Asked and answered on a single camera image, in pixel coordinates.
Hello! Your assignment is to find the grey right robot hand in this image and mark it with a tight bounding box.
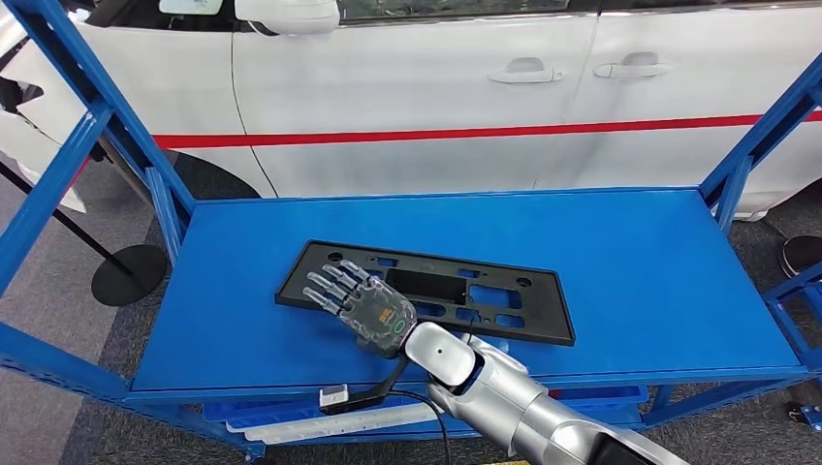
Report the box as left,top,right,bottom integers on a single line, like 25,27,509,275
301,259,419,359

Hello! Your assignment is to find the black plastic plate frame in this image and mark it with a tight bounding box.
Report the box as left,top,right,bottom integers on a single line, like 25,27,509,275
274,239,577,348

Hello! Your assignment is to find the blue metal shelf rack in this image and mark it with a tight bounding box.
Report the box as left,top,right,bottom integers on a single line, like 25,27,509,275
0,0,822,465

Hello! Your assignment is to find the white plastic tray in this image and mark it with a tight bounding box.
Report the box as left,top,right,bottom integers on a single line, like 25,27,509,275
226,402,442,444

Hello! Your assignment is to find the white car with red stripe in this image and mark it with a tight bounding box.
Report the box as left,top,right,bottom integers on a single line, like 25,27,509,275
0,0,822,223

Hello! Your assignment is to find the black stanchion with round base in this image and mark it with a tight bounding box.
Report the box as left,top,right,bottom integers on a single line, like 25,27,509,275
0,163,170,307

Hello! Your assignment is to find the black round stand base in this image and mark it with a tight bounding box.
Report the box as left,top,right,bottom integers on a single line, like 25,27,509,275
778,235,822,280

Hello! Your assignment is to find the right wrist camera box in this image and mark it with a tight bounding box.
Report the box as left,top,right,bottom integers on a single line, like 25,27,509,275
319,358,410,417

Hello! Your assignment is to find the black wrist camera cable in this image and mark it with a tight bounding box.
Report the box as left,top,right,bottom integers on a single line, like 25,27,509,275
385,389,454,465

